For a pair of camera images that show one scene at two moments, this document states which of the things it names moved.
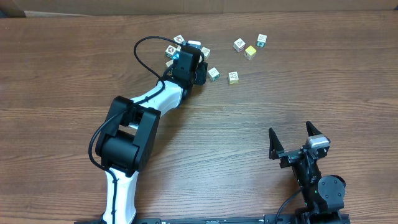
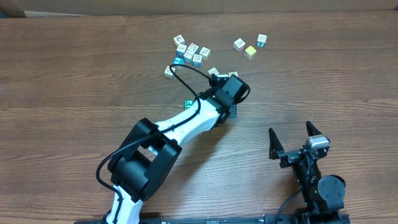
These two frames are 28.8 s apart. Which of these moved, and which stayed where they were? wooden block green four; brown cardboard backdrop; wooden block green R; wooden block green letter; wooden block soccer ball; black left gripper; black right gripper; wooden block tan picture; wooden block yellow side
Moved: wooden block soccer ball; wooden block green letter; black left gripper
Stayed: wooden block yellow side; wooden block tan picture; wooden block green R; brown cardboard backdrop; wooden block green four; black right gripper
